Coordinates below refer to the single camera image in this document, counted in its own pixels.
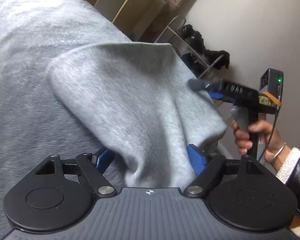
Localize grey sweatpants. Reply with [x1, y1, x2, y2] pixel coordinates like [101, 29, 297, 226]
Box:
[47, 42, 227, 188]

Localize black jacket sleeve forearm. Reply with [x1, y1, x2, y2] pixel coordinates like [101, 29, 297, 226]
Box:
[276, 147, 300, 211]

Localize person's right hand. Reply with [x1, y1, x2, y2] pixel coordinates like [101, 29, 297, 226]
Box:
[231, 119, 288, 165]

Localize black shoes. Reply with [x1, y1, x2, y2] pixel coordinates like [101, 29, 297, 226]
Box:
[178, 24, 230, 70]

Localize metal shoe rack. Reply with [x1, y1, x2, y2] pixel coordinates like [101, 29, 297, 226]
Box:
[154, 16, 215, 79]

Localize grey bed blanket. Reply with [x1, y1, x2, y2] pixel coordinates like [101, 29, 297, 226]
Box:
[0, 0, 142, 236]

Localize silver bracelet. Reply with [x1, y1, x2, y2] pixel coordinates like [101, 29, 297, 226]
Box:
[268, 142, 288, 165]

